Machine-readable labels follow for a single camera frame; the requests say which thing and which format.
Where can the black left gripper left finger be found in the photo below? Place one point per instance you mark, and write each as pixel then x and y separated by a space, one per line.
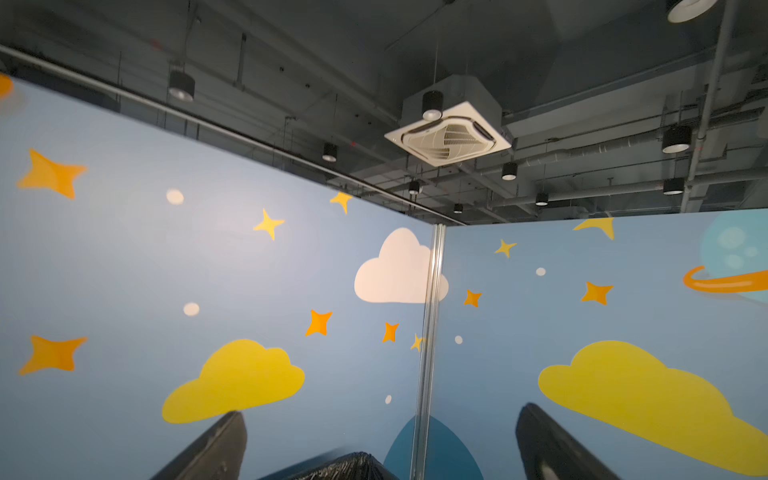
pixel 217 454

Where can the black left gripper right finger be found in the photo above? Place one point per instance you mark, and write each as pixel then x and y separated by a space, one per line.
pixel 548 451

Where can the green bin black liner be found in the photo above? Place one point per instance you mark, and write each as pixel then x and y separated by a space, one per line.
pixel 351 466

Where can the white ceiling air conditioner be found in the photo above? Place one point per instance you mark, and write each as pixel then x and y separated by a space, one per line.
pixel 455 120

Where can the aluminium corner post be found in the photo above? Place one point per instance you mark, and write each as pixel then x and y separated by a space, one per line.
pixel 417 470

